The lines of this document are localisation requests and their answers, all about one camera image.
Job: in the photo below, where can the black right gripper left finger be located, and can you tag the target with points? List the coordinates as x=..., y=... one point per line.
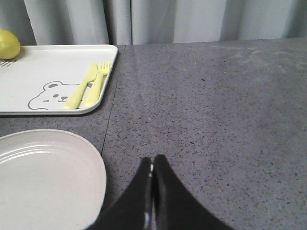
x=133, y=210

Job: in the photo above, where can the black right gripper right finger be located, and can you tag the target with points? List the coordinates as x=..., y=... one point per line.
x=175, y=206

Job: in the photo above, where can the beige round plate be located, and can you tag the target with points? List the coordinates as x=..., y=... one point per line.
x=49, y=180

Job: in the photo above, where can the white bear print tray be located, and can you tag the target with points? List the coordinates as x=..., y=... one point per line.
x=41, y=78

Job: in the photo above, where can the yellow plastic knife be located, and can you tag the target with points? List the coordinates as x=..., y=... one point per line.
x=74, y=100

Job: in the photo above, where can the yellow plastic fork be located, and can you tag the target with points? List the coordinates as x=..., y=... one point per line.
x=95, y=91

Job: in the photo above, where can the yellow lemon right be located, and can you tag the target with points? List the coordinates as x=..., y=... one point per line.
x=9, y=45

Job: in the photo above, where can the grey curtain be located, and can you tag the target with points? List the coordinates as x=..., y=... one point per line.
x=135, y=22

